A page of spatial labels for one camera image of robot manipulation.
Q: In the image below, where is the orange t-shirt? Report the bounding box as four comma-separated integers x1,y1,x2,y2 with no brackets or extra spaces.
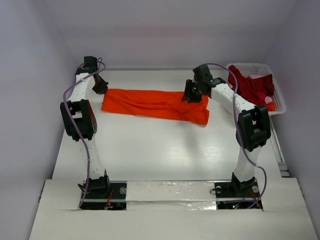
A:
101,88,210,126

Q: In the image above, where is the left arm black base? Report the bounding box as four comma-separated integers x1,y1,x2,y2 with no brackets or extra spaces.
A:
80,181,127,211

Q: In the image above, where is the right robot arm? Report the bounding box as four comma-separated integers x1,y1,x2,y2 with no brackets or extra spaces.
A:
182,64,271,198

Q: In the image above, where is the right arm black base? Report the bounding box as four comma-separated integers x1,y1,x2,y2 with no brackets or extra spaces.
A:
210,181,260,210

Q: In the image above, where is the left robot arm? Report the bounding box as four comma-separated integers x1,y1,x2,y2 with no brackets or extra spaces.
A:
60,56,111,198

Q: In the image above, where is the dark red t-shirt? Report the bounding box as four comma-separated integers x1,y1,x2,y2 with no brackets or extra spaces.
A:
228,65,275,107

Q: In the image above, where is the white plastic laundry basket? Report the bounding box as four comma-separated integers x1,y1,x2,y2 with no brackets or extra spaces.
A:
226,63,286,116

